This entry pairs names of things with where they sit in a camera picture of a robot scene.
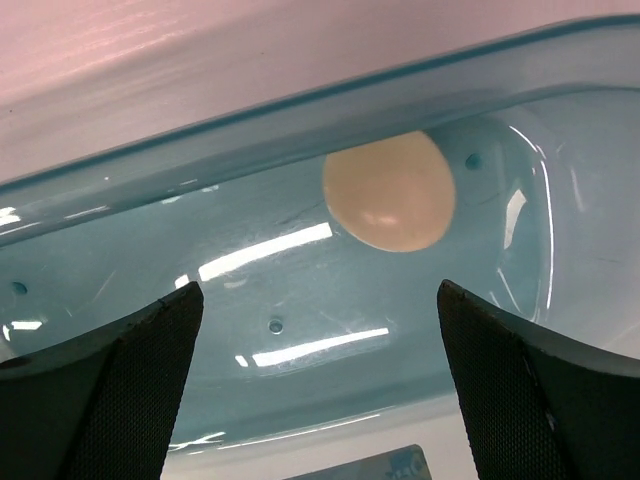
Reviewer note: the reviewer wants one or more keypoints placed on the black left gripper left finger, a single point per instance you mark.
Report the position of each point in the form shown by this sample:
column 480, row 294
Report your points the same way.
column 102, row 405

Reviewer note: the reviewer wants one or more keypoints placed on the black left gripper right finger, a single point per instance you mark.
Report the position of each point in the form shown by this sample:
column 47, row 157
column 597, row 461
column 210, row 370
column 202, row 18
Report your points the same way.
column 537, row 404

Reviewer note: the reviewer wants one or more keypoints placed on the white garlic bulb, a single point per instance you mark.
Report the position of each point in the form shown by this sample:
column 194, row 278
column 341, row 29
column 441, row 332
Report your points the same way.
column 396, row 194

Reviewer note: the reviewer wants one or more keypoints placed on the teal plastic tray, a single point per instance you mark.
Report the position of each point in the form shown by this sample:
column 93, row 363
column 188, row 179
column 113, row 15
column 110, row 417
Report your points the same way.
column 319, row 356

